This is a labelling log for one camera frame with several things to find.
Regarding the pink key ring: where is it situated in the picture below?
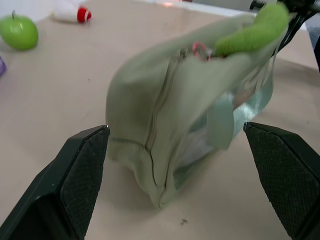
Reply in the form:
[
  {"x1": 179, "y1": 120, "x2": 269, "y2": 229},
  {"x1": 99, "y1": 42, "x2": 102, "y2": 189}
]
[{"x1": 191, "y1": 41, "x2": 213, "y2": 62}]

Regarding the dark blue object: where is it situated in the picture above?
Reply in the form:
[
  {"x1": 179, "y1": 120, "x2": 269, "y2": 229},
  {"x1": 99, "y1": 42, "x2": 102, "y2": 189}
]
[{"x1": 308, "y1": 16, "x2": 320, "y2": 74}]

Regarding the green fabric zipper pouch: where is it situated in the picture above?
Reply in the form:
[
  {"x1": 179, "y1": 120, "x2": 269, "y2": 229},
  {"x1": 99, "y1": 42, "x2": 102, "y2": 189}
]
[{"x1": 105, "y1": 11, "x2": 277, "y2": 210}]

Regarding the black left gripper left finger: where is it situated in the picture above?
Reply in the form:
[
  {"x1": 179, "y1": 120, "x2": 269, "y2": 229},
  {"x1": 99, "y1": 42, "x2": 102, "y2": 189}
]
[{"x1": 0, "y1": 124, "x2": 111, "y2": 240}]

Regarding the purple object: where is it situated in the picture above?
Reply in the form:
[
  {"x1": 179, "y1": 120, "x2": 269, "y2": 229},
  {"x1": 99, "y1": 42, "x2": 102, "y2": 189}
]
[{"x1": 0, "y1": 55, "x2": 8, "y2": 77}]

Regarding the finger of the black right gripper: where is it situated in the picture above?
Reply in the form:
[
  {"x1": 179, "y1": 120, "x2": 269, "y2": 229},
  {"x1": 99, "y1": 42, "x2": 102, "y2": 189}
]
[
  {"x1": 249, "y1": 0, "x2": 320, "y2": 15},
  {"x1": 271, "y1": 11, "x2": 312, "y2": 58}
]

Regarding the white red-tipped bottle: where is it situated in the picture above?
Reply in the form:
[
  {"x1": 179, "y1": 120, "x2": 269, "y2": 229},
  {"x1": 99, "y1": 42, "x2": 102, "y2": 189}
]
[{"x1": 49, "y1": 0, "x2": 93, "y2": 24}]

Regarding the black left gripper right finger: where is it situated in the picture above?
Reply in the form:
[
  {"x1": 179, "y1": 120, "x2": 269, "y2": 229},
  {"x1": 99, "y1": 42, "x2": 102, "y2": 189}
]
[{"x1": 243, "y1": 121, "x2": 320, "y2": 240}]

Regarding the green apple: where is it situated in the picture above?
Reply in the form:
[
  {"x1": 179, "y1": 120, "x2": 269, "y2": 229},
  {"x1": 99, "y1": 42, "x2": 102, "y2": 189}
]
[{"x1": 0, "y1": 11, "x2": 40, "y2": 51}]

